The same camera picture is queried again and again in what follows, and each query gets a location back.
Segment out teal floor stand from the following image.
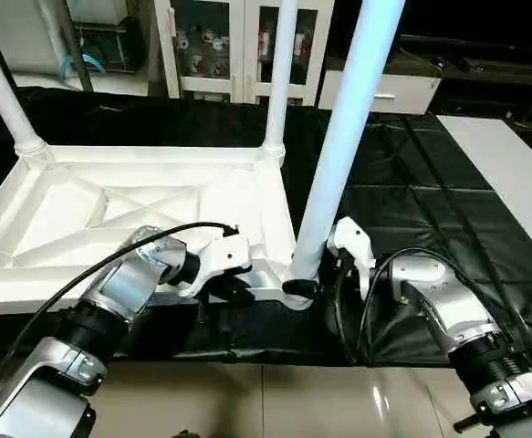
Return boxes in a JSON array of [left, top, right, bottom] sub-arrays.
[[60, 50, 107, 78]]

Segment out white drawer unit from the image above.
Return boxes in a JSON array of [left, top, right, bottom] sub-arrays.
[[317, 68, 442, 115]]

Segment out white side table black legs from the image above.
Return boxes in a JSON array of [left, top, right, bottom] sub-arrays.
[[437, 114, 532, 275]]

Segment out white glass door cabinet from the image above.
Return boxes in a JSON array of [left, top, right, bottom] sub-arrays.
[[153, 0, 335, 107]]

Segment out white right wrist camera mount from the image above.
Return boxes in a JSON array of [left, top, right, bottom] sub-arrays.
[[326, 217, 376, 298]]

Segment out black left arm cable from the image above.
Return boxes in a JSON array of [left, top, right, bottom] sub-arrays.
[[0, 222, 241, 421]]

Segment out white plastic table leg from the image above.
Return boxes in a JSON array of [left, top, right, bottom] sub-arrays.
[[0, 18, 49, 161], [286, 0, 407, 286], [261, 0, 299, 158]]

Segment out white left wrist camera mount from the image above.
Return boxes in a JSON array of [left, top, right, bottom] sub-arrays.
[[182, 230, 253, 298]]

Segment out black plastic mat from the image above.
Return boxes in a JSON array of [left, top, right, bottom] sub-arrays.
[[0, 87, 532, 368]]

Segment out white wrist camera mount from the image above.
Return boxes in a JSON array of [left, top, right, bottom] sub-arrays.
[[326, 217, 376, 298], [182, 230, 253, 298]]

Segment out white plastic table top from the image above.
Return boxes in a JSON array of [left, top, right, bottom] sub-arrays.
[[0, 141, 326, 316]]

